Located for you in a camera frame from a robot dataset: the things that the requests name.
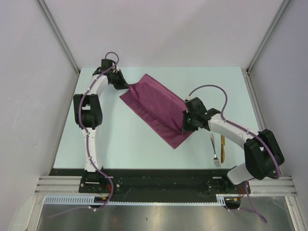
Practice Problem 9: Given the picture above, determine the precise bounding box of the magenta satin napkin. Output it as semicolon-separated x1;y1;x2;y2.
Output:
120;74;192;149

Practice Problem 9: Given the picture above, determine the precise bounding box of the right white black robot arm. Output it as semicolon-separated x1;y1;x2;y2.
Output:
182;97;284;193

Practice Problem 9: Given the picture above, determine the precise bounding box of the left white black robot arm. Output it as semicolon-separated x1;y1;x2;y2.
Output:
73;58;129;173

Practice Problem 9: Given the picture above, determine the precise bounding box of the gold butter knife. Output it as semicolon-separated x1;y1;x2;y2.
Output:
221;135;225;164

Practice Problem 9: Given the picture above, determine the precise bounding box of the silver metal fork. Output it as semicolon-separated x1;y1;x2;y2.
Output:
210;133;220;167

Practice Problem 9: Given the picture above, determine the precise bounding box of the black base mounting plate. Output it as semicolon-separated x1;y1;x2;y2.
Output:
49;168;254;204

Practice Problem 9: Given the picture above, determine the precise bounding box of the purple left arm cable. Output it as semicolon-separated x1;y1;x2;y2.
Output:
45;51;121;218

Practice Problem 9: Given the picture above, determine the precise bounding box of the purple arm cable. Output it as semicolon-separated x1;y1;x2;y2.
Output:
45;51;121;218
187;84;281;223

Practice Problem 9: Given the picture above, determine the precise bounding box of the aluminium front rail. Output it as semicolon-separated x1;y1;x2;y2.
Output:
35;176;297;196

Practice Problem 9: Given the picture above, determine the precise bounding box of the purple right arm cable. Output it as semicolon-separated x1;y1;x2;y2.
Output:
187;84;281;223

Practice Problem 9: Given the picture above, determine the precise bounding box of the white slotted cable duct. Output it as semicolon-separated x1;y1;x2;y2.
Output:
45;195;226;206

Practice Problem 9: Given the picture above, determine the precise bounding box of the right aluminium frame post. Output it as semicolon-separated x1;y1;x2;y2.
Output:
246;0;293;74

